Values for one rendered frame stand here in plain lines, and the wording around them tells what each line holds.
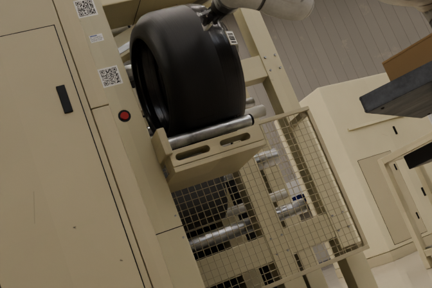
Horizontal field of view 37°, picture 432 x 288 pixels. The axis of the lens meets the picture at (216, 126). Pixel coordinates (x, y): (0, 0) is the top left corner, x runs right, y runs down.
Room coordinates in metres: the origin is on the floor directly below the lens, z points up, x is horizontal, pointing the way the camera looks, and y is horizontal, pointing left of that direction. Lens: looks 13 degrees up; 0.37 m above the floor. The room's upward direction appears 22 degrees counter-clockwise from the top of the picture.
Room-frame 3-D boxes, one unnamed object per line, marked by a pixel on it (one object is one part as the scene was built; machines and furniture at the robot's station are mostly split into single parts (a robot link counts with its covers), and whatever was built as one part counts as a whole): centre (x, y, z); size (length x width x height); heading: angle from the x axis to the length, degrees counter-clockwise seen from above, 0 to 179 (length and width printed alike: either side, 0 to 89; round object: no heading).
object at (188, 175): (2.42, 0.09, 0.80); 0.37 x 0.36 x 0.02; 21
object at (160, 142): (2.36, 0.25, 0.90); 0.40 x 0.03 x 0.10; 21
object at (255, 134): (2.29, 0.04, 0.83); 0.36 x 0.09 x 0.06; 111
